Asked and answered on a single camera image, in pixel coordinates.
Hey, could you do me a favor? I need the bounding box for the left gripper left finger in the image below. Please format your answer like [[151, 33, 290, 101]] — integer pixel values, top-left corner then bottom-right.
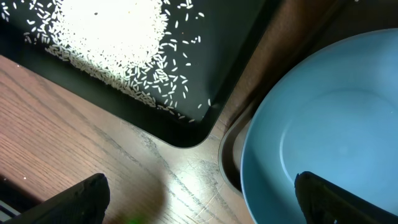
[[2, 173, 110, 224]]

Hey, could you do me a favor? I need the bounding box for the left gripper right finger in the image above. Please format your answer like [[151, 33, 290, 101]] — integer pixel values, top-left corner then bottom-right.
[[294, 171, 397, 224]]

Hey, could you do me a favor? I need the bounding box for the dark blue plate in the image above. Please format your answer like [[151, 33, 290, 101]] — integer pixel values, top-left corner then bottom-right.
[[240, 29, 397, 223]]

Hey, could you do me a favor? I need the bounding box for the white rice pile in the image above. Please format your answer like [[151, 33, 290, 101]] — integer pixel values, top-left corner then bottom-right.
[[0, 0, 212, 123]]

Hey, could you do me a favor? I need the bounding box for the black waste tray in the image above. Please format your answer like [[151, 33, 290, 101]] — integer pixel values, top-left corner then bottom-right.
[[1, 0, 280, 148]]

